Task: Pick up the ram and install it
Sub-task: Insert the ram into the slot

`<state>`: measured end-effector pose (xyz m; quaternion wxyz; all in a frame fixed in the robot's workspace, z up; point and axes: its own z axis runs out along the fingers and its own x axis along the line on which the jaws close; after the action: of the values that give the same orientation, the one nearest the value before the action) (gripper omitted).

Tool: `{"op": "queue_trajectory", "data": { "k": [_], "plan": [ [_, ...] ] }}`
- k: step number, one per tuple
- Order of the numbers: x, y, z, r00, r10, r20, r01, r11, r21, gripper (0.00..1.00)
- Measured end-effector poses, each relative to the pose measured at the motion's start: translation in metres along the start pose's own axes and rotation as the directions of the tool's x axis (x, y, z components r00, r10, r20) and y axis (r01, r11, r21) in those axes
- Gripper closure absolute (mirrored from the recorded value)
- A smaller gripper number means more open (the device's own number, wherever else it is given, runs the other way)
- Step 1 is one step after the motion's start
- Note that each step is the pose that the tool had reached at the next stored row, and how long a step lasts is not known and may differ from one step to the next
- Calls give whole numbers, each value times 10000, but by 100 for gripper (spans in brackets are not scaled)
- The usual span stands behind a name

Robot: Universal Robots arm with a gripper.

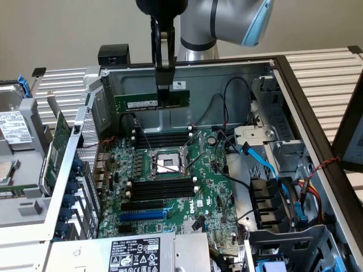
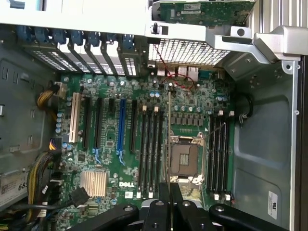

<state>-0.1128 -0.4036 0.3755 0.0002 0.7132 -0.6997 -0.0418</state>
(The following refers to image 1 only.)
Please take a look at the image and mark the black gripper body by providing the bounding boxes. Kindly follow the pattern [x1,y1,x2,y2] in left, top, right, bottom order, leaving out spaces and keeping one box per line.
[135,0,189,18]

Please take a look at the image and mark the green RAM stick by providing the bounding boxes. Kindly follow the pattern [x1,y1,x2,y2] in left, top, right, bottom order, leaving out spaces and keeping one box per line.
[113,90,191,114]
[0,184,39,199]

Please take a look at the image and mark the open PC case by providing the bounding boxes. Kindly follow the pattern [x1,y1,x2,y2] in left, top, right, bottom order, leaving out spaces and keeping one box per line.
[42,55,363,272]

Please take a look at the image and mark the black box with port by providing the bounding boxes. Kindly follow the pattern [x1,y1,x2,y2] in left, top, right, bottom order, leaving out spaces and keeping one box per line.
[98,44,131,66]

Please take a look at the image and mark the metal socket cover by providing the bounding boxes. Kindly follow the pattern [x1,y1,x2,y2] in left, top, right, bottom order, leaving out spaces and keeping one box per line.
[182,129,204,171]

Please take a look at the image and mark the CPU socket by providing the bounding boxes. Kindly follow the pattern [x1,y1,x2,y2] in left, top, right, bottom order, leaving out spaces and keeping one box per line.
[147,147,191,180]

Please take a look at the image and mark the thin metal locking lever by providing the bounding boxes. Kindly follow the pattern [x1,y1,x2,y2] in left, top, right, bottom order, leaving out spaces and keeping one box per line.
[153,152,206,173]

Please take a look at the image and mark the green motherboard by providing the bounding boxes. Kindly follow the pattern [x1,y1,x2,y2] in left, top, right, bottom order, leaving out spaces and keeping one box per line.
[98,129,242,247]

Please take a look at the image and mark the green graphics card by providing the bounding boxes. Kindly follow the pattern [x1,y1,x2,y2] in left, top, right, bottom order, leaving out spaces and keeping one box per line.
[38,90,73,197]

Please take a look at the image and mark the metal disk bay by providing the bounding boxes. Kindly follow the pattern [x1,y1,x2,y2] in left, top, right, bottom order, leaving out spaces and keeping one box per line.
[234,75,310,173]

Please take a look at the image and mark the long black expansion slot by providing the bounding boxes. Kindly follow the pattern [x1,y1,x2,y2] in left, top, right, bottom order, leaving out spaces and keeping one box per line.
[120,199,165,212]

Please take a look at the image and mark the blue expansion slot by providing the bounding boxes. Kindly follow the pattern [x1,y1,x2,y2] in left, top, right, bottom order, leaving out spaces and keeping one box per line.
[119,212,167,223]

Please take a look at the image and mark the silver chipset heat sink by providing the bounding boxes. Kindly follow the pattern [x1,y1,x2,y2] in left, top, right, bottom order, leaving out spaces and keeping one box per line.
[182,219,207,233]

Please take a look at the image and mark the black fan shroud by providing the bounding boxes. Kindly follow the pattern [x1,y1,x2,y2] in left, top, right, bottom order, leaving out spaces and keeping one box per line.
[248,176,298,231]

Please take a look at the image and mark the silver hard disk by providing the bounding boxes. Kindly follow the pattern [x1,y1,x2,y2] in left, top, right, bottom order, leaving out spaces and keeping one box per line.
[0,82,32,151]

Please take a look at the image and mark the grey power supply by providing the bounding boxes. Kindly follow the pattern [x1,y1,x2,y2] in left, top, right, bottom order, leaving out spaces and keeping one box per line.
[49,232,212,272]

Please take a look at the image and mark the silver CPU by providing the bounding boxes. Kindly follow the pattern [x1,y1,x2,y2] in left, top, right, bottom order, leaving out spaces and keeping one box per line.
[0,159,18,185]

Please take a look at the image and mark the blue plastic latch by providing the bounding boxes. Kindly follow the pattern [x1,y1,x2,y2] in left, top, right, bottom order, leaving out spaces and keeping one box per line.
[294,202,309,225]

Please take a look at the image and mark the grey metal drive cage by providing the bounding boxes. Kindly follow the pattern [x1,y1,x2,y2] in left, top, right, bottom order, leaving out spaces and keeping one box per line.
[245,224,345,272]

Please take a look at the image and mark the blue plastic block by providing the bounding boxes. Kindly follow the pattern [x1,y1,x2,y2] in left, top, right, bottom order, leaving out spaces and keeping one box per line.
[256,261,288,272]

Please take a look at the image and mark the thin black wire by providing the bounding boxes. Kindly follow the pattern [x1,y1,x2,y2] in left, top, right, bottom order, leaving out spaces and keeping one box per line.
[222,76,253,127]

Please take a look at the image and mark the thin red wire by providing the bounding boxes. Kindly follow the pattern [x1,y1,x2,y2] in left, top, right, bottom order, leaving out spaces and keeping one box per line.
[99,137,116,151]

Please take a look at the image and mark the thick black wire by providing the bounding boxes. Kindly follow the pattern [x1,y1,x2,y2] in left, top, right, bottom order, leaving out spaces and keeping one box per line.
[214,130,253,188]

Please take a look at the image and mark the blue flat wire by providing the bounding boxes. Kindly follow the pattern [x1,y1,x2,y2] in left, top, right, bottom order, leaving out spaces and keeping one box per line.
[240,142,292,199]

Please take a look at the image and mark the black angled wire plug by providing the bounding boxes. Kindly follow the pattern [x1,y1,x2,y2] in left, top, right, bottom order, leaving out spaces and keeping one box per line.
[192,214,205,231]

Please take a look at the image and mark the red black twisted wire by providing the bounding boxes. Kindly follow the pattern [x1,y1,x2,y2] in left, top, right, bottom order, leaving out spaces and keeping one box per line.
[309,156,341,178]

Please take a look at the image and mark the coloured power wires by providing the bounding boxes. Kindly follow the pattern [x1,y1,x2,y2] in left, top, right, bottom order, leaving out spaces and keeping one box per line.
[296,177,324,224]

